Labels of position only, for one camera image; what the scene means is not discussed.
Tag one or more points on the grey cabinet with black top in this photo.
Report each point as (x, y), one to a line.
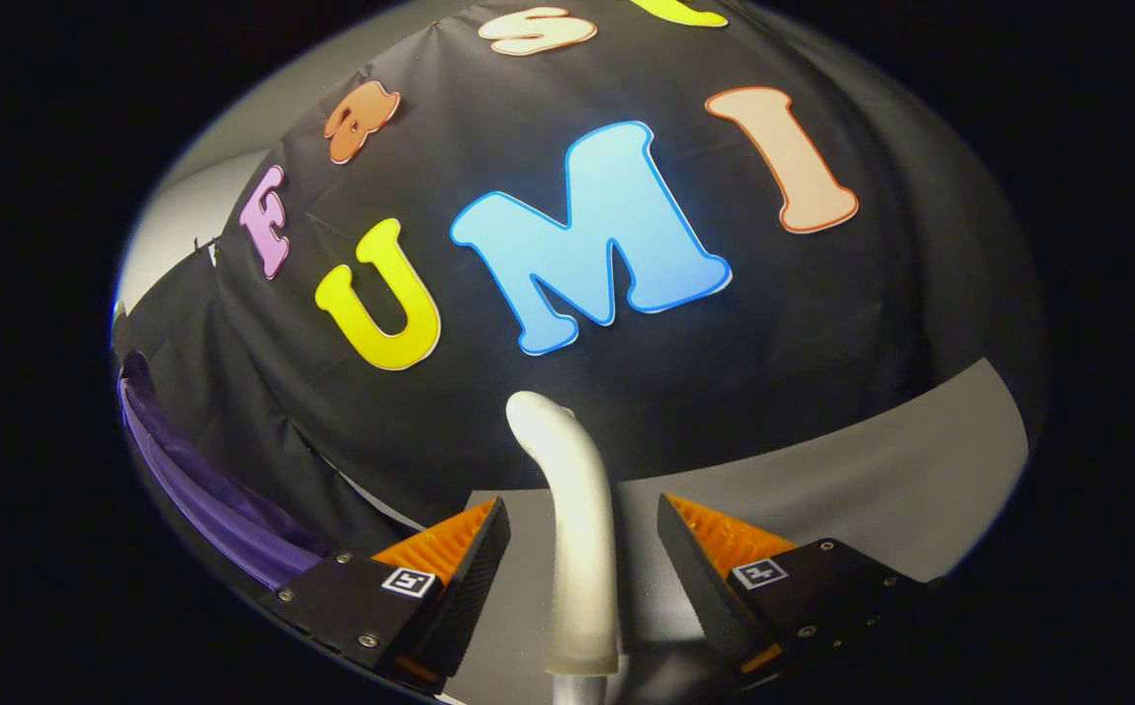
(871, 470)

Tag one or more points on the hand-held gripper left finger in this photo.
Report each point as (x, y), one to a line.
(469, 587)

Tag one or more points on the white garment steamer head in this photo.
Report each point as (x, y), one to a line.
(582, 548)

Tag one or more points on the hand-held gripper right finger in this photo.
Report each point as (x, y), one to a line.
(699, 587)

